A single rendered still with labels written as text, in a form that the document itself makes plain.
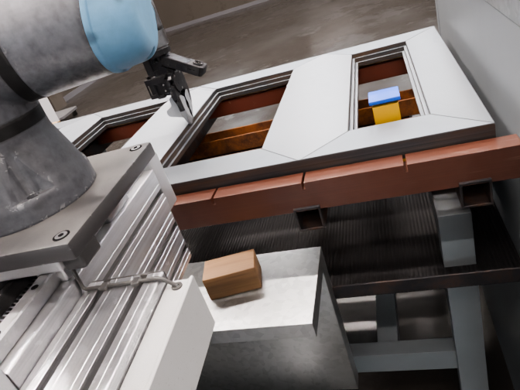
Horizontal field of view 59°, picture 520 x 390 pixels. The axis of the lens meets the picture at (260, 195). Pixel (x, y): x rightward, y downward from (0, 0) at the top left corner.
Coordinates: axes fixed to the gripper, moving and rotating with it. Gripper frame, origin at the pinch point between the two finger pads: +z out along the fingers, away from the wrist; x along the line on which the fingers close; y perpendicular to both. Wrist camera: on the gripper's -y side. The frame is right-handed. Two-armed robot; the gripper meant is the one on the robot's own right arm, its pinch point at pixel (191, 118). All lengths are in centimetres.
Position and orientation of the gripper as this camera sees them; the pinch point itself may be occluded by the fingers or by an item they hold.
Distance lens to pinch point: 130.2
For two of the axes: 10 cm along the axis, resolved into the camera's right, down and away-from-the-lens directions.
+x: -1.8, 5.2, -8.3
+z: 2.9, 8.4, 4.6
